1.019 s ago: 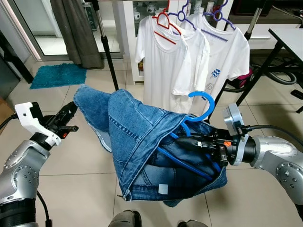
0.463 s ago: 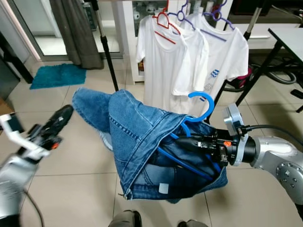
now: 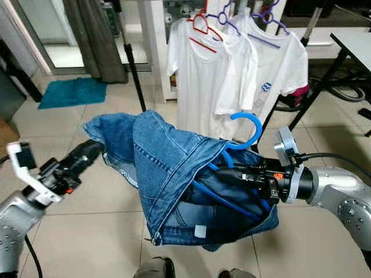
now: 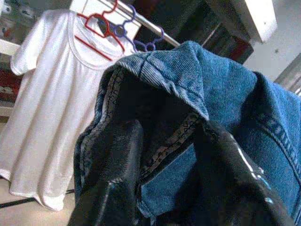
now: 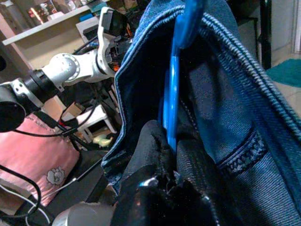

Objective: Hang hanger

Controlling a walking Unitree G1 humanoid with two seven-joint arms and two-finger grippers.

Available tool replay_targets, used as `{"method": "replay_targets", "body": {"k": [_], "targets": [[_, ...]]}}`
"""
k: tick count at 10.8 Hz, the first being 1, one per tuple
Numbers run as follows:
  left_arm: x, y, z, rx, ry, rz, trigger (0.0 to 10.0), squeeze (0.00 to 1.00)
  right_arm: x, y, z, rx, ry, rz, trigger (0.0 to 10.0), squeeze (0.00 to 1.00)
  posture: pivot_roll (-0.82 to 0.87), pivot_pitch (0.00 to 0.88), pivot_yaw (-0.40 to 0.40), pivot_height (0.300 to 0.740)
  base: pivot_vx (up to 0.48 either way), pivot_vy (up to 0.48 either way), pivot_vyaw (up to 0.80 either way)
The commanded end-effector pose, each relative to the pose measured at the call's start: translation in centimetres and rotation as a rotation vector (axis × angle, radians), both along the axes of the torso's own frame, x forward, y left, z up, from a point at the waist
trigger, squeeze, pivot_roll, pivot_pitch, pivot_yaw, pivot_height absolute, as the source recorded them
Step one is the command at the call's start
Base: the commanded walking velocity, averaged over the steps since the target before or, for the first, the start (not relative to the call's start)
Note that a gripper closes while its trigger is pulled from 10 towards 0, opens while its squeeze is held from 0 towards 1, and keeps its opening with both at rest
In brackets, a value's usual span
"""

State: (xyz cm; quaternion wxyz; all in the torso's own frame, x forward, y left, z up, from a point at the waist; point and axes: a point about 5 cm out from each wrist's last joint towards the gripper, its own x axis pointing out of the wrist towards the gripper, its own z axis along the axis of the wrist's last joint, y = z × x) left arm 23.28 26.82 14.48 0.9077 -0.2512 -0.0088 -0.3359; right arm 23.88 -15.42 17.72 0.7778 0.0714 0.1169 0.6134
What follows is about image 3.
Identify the blue denim jeans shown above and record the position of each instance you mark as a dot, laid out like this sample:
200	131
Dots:
168	168

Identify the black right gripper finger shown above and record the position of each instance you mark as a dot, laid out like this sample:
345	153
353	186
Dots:
248	180
243	171

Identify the glass sliding door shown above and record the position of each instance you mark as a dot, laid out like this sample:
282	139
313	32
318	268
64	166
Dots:
46	29

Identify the teal floor mat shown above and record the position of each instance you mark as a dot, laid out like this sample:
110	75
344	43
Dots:
72	94

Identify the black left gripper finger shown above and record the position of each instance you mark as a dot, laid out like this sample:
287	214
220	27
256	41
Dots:
87	162
86	149

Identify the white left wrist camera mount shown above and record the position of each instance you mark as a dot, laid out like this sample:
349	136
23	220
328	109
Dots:
26	176

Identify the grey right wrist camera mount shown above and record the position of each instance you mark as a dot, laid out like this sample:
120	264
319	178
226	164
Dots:
285	145

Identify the red plastic hanger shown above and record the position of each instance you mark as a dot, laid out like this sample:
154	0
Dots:
202	44

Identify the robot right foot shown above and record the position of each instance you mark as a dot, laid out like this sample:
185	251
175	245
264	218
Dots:
237	274

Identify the white table black legs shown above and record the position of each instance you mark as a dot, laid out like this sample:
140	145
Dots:
356	46

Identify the purple plastic hanger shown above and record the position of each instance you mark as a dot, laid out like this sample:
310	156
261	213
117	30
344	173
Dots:
264	40
222	17

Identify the white t-shirt blue logo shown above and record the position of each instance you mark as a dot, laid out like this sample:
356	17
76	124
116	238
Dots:
278	69

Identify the blue plastic hanger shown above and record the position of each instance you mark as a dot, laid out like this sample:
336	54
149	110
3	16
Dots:
259	128

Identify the pink cloth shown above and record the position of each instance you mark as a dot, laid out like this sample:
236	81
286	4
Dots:
301	91

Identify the grey curtain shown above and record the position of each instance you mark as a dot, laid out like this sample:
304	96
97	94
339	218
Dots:
95	40

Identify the plain white t-shirt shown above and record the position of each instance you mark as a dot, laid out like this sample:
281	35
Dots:
197	87
243	75

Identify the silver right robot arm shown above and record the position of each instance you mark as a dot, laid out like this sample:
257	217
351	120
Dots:
342	191

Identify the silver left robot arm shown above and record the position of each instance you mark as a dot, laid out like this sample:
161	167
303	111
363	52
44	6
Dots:
17	220

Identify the black desk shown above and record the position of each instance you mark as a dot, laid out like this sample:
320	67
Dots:
8	92

